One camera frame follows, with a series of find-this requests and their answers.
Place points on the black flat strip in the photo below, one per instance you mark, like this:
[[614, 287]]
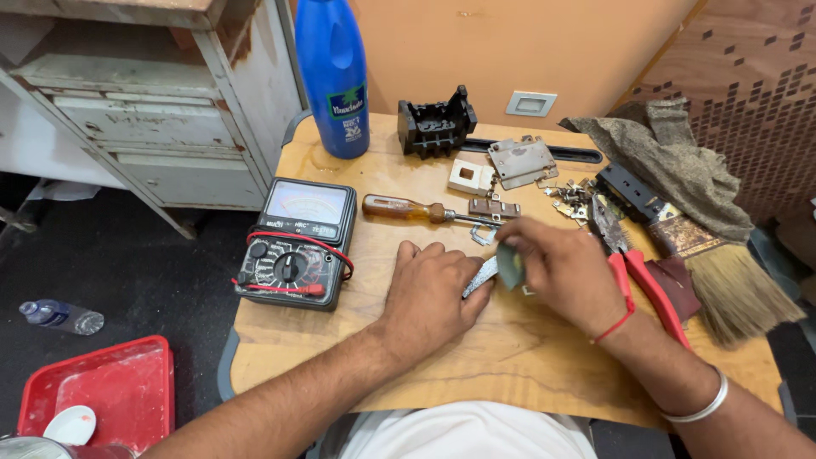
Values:
[[574, 153]]

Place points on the black plastic switch housing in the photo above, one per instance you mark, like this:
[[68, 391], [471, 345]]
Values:
[[437, 124]]

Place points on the small white bowl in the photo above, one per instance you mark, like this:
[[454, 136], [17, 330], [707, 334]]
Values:
[[70, 425]]

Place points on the steel container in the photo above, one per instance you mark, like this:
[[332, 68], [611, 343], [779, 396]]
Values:
[[38, 449]]

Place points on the white ceramic block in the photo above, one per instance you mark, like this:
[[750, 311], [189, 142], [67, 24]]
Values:
[[470, 176]]

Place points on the dark red sandpaper sheet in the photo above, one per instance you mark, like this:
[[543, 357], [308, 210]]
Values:
[[674, 287]]

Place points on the pile of small metal parts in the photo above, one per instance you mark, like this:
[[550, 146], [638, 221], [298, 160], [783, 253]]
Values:
[[570, 196]]

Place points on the grey metal strip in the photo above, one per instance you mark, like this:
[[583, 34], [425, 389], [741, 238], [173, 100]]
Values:
[[479, 276]]

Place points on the red thread wristband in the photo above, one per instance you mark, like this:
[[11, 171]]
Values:
[[617, 322]]

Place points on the brown terminal block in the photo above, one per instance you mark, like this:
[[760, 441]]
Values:
[[494, 208]]

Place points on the clear plastic water bottle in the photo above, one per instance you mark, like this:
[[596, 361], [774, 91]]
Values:
[[62, 316]]

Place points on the person's right fingers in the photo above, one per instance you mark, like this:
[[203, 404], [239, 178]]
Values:
[[515, 237]]

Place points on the black plastic bar part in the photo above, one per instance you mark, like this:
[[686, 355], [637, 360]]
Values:
[[628, 191]]

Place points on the silver metal bangle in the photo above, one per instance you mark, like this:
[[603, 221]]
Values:
[[701, 408]]

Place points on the wooden table board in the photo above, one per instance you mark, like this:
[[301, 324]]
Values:
[[357, 344]]

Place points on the green sandpaper piece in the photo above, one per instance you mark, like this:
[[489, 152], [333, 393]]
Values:
[[510, 266]]

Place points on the red multimeter probe lead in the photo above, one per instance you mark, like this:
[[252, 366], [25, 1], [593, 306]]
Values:
[[299, 242]]

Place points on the grey metal plate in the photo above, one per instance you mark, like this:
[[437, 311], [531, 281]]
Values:
[[523, 160]]

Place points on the person's left hand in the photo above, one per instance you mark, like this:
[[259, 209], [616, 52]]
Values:
[[426, 299]]

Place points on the black analog multimeter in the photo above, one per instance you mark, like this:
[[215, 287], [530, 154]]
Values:
[[299, 245]]

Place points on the small bent metal clip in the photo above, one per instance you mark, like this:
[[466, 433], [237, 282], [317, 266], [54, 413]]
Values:
[[483, 234]]

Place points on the worn white metal cabinet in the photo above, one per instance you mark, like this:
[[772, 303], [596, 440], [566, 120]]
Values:
[[146, 102]]

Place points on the white wall switch plate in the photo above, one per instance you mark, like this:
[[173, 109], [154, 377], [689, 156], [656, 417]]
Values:
[[530, 103]]

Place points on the person's right hand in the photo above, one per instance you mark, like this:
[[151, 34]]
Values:
[[561, 274]]

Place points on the person's white shirt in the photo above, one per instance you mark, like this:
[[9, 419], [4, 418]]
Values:
[[459, 433]]

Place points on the blue plastic bottle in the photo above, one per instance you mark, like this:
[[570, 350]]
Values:
[[333, 76]]

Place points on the wide bristle paint brush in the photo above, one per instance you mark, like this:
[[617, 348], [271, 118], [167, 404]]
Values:
[[720, 274]]

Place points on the red plastic tray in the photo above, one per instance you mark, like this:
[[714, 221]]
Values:
[[102, 395]]

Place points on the olive grey cloth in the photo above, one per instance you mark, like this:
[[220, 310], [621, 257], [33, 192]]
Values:
[[663, 159]]

